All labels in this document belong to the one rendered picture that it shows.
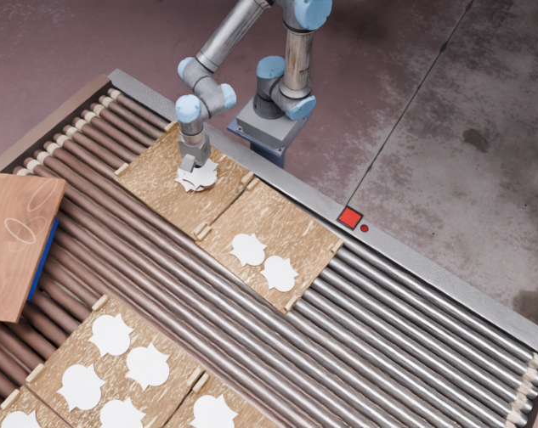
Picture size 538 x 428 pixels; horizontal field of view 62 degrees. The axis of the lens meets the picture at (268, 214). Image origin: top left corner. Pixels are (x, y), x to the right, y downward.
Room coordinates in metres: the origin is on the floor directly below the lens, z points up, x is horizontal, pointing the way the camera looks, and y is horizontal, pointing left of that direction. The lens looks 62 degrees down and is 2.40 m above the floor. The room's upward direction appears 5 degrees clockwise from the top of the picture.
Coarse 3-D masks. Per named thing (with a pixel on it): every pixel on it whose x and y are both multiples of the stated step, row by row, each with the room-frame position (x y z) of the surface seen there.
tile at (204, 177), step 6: (198, 168) 0.90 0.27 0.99; (204, 168) 0.90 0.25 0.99; (210, 168) 0.90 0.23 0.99; (216, 168) 0.91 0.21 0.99; (186, 174) 0.87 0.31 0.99; (192, 174) 0.87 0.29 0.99; (198, 174) 0.87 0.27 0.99; (204, 174) 0.88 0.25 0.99; (210, 174) 0.88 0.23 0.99; (186, 180) 0.85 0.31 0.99; (192, 180) 0.85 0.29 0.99; (198, 180) 0.85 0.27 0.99; (204, 180) 0.85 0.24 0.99; (210, 180) 0.85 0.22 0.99; (198, 186) 0.83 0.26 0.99; (204, 186) 0.83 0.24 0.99
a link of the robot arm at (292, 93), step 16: (288, 0) 1.12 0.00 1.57; (304, 0) 1.09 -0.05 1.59; (320, 0) 1.11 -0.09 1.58; (288, 16) 1.11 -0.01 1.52; (304, 16) 1.07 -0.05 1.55; (320, 16) 1.11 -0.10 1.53; (288, 32) 1.13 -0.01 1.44; (304, 32) 1.09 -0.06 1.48; (288, 48) 1.13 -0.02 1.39; (304, 48) 1.11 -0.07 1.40; (288, 64) 1.12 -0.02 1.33; (304, 64) 1.12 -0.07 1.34; (288, 80) 1.12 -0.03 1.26; (304, 80) 1.12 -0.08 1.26; (272, 96) 1.16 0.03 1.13; (288, 96) 1.10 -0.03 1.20; (304, 96) 1.11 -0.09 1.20; (288, 112) 1.08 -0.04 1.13; (304, 112) 1.11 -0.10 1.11
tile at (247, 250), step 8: (240, 240) 0.64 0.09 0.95; (248, 240) 0.65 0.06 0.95; (256, 240) 0.65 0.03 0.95; (240, 248) 0.62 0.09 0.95; (248, 248) 0.62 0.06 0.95; (256, 248) 0.62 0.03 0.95; (264, 248) 0.63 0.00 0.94; (240, 256) 0.58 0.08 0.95; (248, 256) 0.59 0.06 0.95; (256, 256) 0.59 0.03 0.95; (248, 264) 0.56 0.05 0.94; (256, 264) 0.56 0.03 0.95
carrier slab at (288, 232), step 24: (264, 192) 0.86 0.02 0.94; (240, 216) 0.75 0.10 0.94; (264, 216) 0.76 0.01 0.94; (288, 216) 0.77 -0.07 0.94; (216, 240) 0.64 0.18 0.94; (264, 240) 0.66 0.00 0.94; (288, 240) 0.67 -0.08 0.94; (312, 240) 0.68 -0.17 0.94; (336, 240) 0.68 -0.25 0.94; (240, 264) 0.56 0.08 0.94; (312, 264) 0.58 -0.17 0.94; (264, 288) 0.48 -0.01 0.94; (288, 312) 0.41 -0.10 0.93
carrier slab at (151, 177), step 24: (168, 144) 1.03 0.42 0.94; (144, 168) 0.91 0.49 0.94; (168, 168) 0.92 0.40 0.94; (240, 168) 0.95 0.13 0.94; (144, 192) 0.81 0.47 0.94; (168, 192) 0.82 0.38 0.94; (192, 192) 0.83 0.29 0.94; (216, 192) 0.84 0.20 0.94; (240, 192) 0.85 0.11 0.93; (168, 216) 0.72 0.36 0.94; (192, 216) 0.73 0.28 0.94; (216, 216) 0.74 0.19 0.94
